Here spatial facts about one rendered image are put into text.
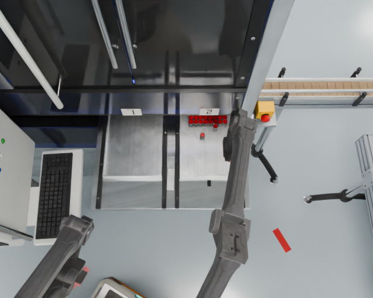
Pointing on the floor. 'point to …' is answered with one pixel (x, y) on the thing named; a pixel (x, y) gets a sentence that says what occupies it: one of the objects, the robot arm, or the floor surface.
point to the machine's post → (266, 51)
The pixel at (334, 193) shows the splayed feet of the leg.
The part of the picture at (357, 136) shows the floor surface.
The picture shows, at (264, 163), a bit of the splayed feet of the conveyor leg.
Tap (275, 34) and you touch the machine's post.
